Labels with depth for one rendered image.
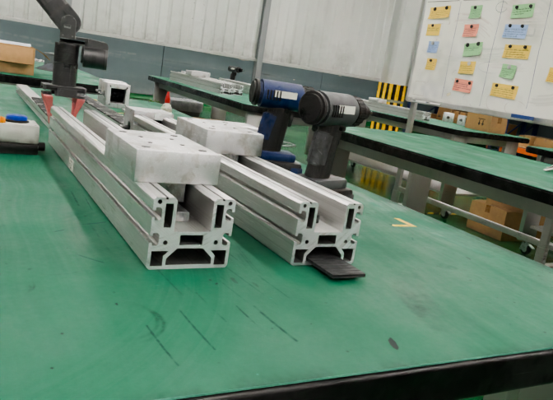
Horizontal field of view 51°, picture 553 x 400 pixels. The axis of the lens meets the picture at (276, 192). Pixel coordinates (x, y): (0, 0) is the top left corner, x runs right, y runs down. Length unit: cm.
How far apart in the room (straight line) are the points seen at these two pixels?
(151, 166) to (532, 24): 352
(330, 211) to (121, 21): 1206
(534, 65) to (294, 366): 358
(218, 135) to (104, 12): 1171
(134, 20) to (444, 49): 911
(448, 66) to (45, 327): 411
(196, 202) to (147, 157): 8
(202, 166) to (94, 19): 1198
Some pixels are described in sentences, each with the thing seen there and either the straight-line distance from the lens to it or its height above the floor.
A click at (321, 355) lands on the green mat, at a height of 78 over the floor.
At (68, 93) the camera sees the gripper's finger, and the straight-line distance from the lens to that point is 156.
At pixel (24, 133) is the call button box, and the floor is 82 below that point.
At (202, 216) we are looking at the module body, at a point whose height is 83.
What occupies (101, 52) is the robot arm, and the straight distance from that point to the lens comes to 157.
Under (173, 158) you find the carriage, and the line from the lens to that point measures 73.
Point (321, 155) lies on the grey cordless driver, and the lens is 103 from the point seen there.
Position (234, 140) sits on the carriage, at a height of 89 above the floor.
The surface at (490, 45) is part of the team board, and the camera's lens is 425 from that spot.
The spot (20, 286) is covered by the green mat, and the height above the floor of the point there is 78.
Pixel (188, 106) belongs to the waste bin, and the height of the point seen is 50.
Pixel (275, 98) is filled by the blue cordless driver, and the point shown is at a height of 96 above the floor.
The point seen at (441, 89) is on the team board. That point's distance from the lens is 450.
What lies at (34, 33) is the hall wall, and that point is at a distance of 1249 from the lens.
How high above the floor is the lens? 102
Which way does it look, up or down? 12 degrees down
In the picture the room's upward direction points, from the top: 9 degrees clockwise
